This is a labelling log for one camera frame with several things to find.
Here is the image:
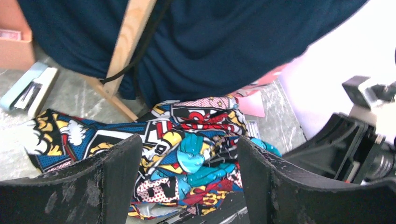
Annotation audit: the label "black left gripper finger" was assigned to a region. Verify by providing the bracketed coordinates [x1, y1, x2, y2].
[0, 134, 142, 224]

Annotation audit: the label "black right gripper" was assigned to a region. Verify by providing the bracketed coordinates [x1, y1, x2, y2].
[237, 113, 396, 224]

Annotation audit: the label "comic print shorts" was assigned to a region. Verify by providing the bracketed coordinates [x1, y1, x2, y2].
[23, 95, 283, 221]

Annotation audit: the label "navy blue shorts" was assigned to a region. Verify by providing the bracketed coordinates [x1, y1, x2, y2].
[19, 0, 365, 106]

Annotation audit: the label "pack of coloured markers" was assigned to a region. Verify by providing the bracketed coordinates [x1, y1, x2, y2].
[246, 120, 261, 139]

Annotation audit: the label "pink mat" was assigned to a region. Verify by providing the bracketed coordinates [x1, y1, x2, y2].
[231, 63, 288, 118]

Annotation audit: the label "light blue stapler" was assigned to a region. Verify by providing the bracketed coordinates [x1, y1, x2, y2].
[0, 62, 59, 118]

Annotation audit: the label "peach plastic file organizer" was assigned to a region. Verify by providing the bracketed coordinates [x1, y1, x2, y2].
[0, 0, 36, 70]

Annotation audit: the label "wooden clothes rack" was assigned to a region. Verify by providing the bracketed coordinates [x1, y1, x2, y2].
[80, 0, 156, 122]

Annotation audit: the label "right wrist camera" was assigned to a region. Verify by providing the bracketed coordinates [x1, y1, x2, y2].
[342, 76, 396, 110]

